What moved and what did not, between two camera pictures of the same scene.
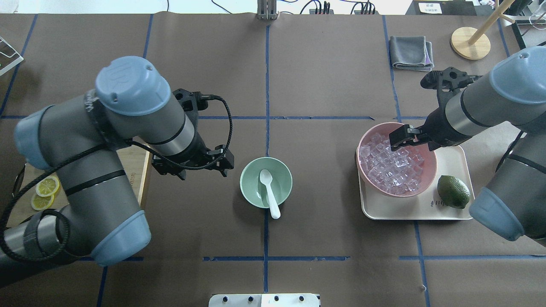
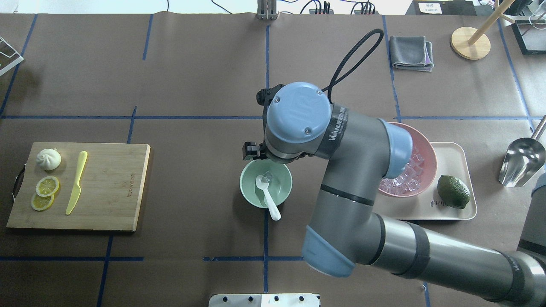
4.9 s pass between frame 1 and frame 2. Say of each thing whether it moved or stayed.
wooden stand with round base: stayed
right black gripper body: moved
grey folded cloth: stayed
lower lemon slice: stayed
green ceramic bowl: stayed
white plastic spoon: moved
